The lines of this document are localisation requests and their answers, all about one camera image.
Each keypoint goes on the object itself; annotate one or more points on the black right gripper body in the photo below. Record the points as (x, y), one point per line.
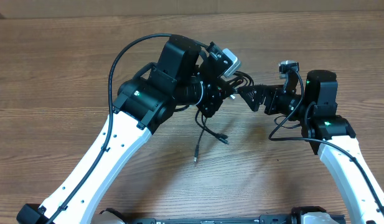
(280, 102)

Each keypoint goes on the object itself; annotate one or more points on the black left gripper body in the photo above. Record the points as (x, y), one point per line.
(210, 99)

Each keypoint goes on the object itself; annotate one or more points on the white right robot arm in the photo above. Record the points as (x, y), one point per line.
(312, 105)

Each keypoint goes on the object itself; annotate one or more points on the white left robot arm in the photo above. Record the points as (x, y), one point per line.
(187, 73)

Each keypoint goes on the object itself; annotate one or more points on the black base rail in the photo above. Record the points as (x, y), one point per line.
(308, 214)

